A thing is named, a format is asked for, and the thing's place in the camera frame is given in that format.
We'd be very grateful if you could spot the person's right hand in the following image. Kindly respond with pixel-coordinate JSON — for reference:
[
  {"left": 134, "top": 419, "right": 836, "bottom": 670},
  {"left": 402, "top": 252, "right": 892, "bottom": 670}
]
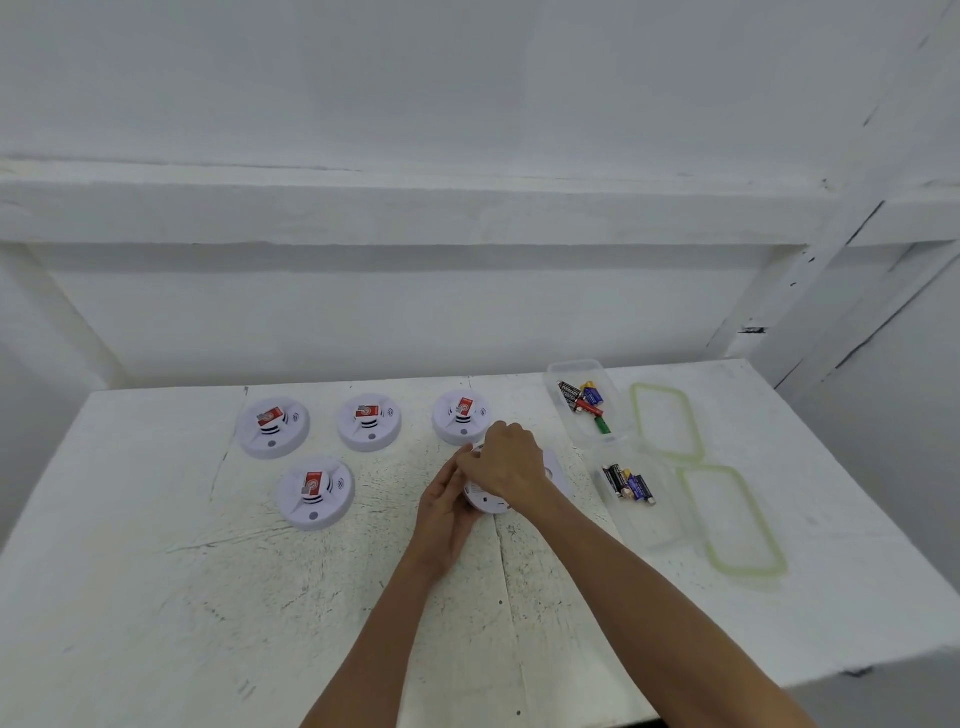
[{"left": 455, "top": 421, "right": 557, "bottom": 519}]

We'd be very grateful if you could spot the person's left forearm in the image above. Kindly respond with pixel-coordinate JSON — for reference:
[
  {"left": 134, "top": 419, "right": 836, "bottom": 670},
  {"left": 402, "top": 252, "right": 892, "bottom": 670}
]
[{"left": 300, "top": 553, "right": 456, "bottom": 728}]

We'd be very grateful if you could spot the clear lid with green seal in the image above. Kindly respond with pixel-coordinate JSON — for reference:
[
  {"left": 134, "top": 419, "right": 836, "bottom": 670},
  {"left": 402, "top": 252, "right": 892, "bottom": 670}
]
[
  {"left": 628, "top": 383, "right": 706, "bottom": 464},
  {"left": 677, "top": 465, "right": 789, "bottom": 579}
]

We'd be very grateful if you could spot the white wooden post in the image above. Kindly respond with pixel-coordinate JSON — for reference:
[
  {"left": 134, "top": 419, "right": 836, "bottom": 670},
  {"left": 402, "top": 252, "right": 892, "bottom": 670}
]
[{"left": 703, "top": 0, "right": 960, "bottom": 363}]

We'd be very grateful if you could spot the person's left hand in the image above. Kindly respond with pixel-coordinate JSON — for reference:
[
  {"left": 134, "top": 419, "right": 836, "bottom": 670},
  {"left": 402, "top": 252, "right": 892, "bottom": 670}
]
[{"left": 408, "top": 454, "right": 482, "bottom": 580}]

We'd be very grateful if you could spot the white round detector base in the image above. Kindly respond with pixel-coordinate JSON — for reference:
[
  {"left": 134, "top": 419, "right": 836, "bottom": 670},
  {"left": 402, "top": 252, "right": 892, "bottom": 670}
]
[{"left": 541, "top": 448, "right": 577, "bottom": 505}]

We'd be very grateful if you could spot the white round smoke detector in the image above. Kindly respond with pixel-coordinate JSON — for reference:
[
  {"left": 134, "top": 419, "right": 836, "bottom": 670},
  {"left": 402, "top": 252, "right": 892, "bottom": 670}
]
[
  {"left": 276, "top": 455, "right": 356, "bottom": 532},
  {"left": 432, "top": 388, "right": 494, "bottom": 448},
  {"left": 460, "top": 442, "right": 526, "bottom": 519},
  {"left": 237, "top": 396, "right": 312, "bottom": 460},
  {"left": 336, "top": 393, "right": 403, "bottom": 453}
]

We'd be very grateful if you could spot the clear plastic container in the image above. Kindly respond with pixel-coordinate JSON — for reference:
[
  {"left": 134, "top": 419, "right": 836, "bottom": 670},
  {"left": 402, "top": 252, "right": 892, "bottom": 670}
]
[
  {"left": 596, "top": 448, "right": 706, "bottom": 555},
  {"left": 546, "top": 360, "right": 633, "bottom": 450}
]

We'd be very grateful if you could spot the person's right forearm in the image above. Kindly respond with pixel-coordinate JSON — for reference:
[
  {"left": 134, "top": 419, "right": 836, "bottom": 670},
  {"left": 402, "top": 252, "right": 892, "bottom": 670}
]
[{"left": 517, "top": 491, "right": 820, "bottom": 728}]

